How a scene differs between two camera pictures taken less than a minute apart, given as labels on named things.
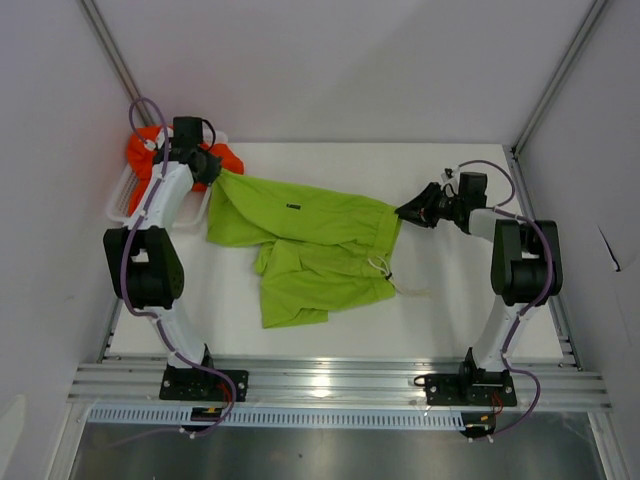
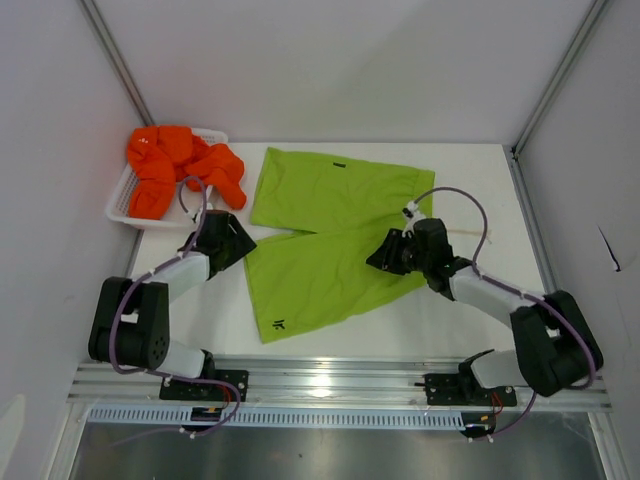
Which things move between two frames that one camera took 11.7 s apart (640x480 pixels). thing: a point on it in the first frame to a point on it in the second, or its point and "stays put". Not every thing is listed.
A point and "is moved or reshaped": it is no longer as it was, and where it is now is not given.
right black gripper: x=419 y=209 to x=386 y=258
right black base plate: x=491 y=388 stays put
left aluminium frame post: x=100 y=27 stays put
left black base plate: x=201 y=384 stays put
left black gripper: x=214 y=168 to x=243 y=244
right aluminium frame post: x=586 y=29 stays put
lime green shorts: x=319 y=251 is moved or reshaped
